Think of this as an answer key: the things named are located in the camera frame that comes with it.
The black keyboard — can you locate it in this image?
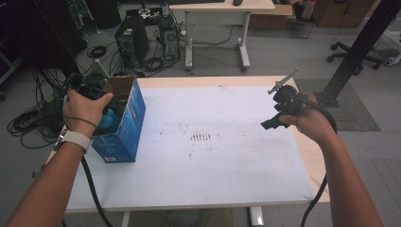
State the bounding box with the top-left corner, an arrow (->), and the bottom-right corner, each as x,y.
171,0 -> 227,5

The black office chair base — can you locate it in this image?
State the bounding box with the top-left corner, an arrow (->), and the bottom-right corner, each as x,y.
326,41 -> 384,71

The small coil of black cable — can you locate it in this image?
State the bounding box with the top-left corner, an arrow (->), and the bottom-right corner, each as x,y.
86,44 -> 108,60

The brown cardboard box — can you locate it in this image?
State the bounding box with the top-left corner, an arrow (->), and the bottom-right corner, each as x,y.
248,3 -> 295,31

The bundle of black floor cables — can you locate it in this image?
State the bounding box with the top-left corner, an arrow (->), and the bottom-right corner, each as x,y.
7,67 -> 69,149

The white desk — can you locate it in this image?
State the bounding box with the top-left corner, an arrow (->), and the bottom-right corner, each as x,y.
168,0 -> 276,71

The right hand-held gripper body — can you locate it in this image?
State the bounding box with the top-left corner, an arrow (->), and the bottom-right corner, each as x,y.
267,66 -> 307,118

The blue plastic bottle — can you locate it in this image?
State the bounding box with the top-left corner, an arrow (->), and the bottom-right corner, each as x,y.
96,108 -> 123,132

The grey floor mat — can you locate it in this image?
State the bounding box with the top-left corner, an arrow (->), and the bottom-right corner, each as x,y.
294,78 -> 381,132

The thick black gripper cable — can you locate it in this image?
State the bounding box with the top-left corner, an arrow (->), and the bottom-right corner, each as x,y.
294,94 -> 339,227
80,155 -> 113,227

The wooden cabinet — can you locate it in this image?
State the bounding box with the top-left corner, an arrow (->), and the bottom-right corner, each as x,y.
311,0 -> 381,29

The black wire rack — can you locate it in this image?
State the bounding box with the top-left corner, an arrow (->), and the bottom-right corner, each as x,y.
289,2 -> 317,40

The blue cardboard box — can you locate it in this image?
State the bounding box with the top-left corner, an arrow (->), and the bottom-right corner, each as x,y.
91,75 -> 147,164

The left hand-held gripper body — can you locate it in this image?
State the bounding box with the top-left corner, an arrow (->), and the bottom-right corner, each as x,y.
67,59 -> 110,101

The thin black wrist cord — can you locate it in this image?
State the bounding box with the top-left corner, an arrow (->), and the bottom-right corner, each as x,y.
62,115 -> 99,129

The person's left hand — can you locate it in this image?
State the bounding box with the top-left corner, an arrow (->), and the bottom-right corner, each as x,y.
61,89 -> 114,138

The white table leg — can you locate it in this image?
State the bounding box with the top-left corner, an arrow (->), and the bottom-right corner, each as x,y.
250,205 -> 265,227

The person's right hand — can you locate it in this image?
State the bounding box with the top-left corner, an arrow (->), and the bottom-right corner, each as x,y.
278,92 -> 337,144

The black metal stand post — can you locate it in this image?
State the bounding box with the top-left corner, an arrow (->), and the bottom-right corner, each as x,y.
315,0 -> 401,108

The large black computer tower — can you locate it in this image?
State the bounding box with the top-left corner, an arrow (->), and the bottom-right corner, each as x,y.
113,15 -> 150,69

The black curtain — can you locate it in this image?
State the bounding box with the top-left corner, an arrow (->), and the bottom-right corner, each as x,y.
0,0 -> 88,78

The white wrist watch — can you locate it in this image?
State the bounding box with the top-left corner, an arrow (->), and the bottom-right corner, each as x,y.
53,130 -> 93,154

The small black computer tower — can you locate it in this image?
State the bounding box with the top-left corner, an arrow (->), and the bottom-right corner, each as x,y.
158,17 -> 182,61

